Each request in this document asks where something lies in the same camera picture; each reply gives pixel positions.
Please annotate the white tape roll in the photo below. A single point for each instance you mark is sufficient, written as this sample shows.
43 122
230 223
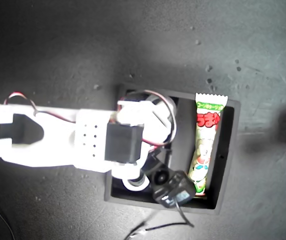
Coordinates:
128 185
172 107

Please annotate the printed wrapper snack bar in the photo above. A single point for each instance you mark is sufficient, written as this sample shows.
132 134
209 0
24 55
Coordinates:
204 150

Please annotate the black compartment tray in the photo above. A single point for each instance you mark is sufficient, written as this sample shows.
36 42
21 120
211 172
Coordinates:
229 150

